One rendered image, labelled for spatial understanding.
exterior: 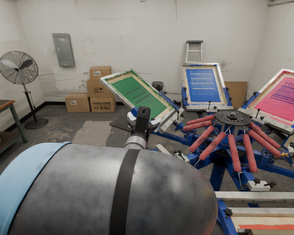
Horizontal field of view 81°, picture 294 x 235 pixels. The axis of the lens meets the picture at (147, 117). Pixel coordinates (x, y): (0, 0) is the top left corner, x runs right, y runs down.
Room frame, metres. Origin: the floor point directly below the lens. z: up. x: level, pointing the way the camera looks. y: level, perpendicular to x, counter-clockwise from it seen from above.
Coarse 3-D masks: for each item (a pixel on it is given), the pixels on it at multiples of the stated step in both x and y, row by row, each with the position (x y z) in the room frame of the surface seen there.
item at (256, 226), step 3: (240, 225) 0.62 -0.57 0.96; (243, 225) 0.62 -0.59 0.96; (246, 225) 0.62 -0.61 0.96; (249, 225) 0.62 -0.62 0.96; (252, 225) 0.62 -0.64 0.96; (255, 225) 0.62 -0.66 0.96; (258, 225) 0.62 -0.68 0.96; (261, 225) 0.62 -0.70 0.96; (264, 225) 0.62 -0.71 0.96; (267, 225) 0.62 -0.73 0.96; (252, 228) 0.60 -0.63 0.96; (255, 228) 0.60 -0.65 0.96; (258, 228) 0.60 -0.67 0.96; (261, 228) 0.60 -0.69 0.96; (264, 228) 0.60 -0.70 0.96; (267, 228) 0.60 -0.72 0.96; (270, 228) 0.60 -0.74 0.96; (273, 228) 0.60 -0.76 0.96
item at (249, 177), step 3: (243, 174) 0.96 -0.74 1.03; (246, 174) 0.95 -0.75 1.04; (249, 174) 0.95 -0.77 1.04; (243, 177) 0.95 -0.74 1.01; (246, 177) 0.92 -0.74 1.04; (249, 177) 0.92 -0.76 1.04; (252, 177) 0.92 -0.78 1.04; (246, 180) 0.91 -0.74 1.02; (249, 180) 0.89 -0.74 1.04; (252, 180) 0.89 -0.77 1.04; (249, 189) 0.85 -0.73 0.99
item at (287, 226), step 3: (273, 225) 0.62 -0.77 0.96; (276, 225) 0.62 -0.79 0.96; (279, 225) 0.62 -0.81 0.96; (282, 225) 0.62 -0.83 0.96; (285, 225) 0.62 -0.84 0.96; (288, 225) 0.62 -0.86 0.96; (291, 225) 0.62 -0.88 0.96; (276, 228) 0.60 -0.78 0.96; (279, 228) 0.60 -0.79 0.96; (282, 228) 0.60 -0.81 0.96; (285, 228) 0.60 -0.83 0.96; (288, 228) 0.60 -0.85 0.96; (291, 228) 0.60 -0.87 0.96
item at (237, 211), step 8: (232, 208) 0.71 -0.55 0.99; (240, 208) 0.71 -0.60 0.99; (248, 208) 0.71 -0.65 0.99; (256, 208) 0.71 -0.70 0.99; (264, 208) 0.71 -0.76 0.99; (272, 208) 0.71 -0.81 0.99; (280, 208) 0.71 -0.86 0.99; (288, 208) 0.71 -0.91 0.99; (256, 216) 0.68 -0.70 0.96; (264, 216) 0.68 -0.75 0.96; (272, 216) 0.68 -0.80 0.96; (280, 216) 0.68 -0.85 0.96; (288, 216) 0.68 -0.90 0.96
